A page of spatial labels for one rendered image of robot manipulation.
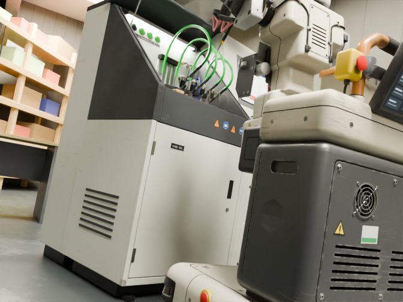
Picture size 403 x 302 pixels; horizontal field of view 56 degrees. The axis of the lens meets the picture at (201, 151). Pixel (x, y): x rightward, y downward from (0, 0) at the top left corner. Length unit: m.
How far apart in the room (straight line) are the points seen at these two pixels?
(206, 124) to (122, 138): 0.42
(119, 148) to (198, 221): 0.53
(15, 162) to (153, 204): 2.47
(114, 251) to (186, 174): 0.48
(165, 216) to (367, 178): 1.03
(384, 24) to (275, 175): 3.08
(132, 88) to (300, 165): 1.14
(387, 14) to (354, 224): 3.14
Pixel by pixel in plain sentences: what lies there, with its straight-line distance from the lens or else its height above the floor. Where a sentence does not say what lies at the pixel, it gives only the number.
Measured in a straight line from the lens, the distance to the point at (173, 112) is 1.75.
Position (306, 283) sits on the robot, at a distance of 0.89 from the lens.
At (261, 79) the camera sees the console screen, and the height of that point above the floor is 1.36.
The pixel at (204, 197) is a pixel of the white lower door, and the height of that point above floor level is 0.49.
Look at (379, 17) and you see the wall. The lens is 4.00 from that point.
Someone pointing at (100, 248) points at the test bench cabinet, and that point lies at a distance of 1.87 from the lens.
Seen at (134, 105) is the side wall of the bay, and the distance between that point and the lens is 1.82.
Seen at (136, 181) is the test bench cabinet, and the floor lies 0.51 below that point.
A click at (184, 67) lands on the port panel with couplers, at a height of 1.28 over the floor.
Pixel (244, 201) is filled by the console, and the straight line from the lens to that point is 2.18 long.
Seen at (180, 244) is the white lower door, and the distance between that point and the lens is 1.88.
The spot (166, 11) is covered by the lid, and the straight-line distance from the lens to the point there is 2.41.
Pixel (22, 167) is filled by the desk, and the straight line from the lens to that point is 4.02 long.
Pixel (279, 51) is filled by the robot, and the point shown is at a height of 1.05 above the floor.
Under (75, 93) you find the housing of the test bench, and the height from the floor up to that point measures 0.95.
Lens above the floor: 0.54
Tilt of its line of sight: 5 degrees up
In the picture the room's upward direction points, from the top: 10 degrees clockwise
